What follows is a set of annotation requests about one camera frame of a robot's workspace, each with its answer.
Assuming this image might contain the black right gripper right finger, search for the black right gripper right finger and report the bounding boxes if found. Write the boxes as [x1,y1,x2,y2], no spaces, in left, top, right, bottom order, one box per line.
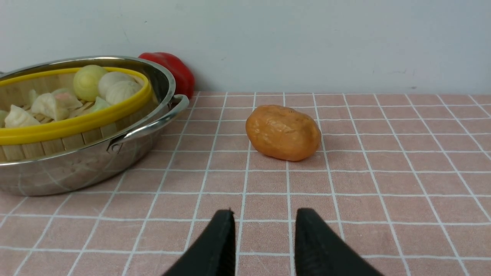
[294,208,382,276]

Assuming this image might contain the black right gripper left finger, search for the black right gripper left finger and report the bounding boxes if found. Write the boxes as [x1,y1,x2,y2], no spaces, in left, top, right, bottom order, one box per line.
[164,209,236,276]

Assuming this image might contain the yellow bamboo steamer basket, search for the yellow bamboo steamer basket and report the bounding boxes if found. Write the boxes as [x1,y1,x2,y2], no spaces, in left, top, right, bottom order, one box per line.
[0,67,157,163]

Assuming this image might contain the stainless steel pot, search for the stainless steel pot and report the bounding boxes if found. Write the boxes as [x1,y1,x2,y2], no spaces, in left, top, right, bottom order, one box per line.
[0,56,189,196]

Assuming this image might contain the pink checkered tablecloth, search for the pink checkered tablecloth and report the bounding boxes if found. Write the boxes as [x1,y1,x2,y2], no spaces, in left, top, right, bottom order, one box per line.
[1,92,491,276]

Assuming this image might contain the orange-brown plastic potato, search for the orange-brown plastic potato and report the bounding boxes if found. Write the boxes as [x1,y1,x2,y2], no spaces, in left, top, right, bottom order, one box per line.
[245,105,322,161]

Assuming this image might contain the white pleated bun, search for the white pleated bun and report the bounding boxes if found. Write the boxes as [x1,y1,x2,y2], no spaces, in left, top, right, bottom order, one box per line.
[105,80,142,105]

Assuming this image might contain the green-tinted dumpling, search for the green-tinted dumpling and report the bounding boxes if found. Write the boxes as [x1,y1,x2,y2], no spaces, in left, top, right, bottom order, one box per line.
[88,97,111,113]

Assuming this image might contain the white round bun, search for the white round bun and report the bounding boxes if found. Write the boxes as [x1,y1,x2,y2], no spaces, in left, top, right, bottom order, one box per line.
[98,71,135,99]

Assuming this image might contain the pink-tinted dumpling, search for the pink-tinted dumpling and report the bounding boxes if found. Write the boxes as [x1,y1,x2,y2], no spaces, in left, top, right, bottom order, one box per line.
[29,89,83,121]

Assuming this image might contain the yellow round bun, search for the yellow round bun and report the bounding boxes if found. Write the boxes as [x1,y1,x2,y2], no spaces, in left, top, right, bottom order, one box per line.
[72,65,108,102]

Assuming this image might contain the white dumpling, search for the white dumpling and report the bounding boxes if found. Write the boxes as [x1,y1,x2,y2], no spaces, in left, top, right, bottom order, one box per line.
[5,105,40,128]

